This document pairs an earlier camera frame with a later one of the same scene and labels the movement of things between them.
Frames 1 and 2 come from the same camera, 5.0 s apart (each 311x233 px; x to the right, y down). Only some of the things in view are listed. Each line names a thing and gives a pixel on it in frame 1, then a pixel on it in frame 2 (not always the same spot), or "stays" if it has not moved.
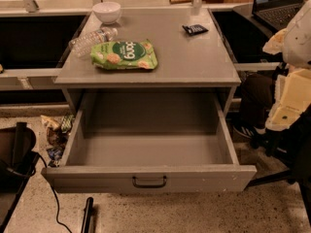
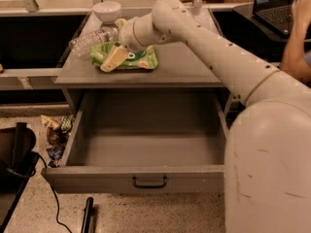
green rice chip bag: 124,54 stays
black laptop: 274,4 stays
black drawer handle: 149,185 stays
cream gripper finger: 274,45 to 120,22
